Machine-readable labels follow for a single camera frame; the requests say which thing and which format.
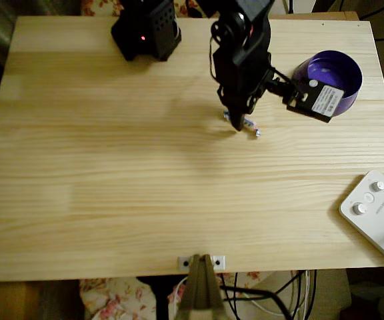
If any candy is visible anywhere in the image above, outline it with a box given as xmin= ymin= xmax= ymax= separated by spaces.
xmin=222 ymin=110 xmax=263 ymax=139

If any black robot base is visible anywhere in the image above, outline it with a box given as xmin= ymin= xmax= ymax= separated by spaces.
xmin=110 ymin=0 xmax=183 ymax=63

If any purple bowl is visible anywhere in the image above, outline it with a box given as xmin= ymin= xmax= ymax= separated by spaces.
xmin=291 ymin=49 xmax=364 ymax=117

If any white control box with knobs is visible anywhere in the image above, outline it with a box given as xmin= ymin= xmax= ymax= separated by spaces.
xmin=338 ymin=169 xmax=384 ymax=268

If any beige upholstered seat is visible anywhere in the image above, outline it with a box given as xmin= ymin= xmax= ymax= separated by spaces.
xmin=254 ymin=269 xmax=352 ymax=320

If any floral cloth with pink roses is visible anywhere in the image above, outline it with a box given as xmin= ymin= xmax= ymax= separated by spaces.
xmin=78 ymin=270 xmax=263 ymax=320

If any wooden table leg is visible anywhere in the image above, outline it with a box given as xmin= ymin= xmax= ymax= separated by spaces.
xmin=0 ymin=281 xmax=41 ymax=320

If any black camera box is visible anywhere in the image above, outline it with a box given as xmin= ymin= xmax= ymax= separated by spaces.
xmin=264 ymin=66 xmax=345 ymax=124

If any wooden frame rail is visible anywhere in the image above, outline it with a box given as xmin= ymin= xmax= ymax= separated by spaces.
xmin=268 ymin=10 xmax=361 ymax=21

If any white metal bracket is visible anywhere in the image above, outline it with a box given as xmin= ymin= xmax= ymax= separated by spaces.
xmin=177 ymin=255 xmax=227 ymax=270

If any thick black cable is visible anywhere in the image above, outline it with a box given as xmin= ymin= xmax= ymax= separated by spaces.
xmin=219 ymin=283 xmax=293 ymax=320

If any white cable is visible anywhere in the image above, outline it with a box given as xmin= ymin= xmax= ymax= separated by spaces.
xmin=167 ymin=274 xmax=190 ymax=303

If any black stand post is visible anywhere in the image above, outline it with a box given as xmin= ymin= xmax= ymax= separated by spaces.
xmin=136 ymin=275 xmax=189 ymax=320

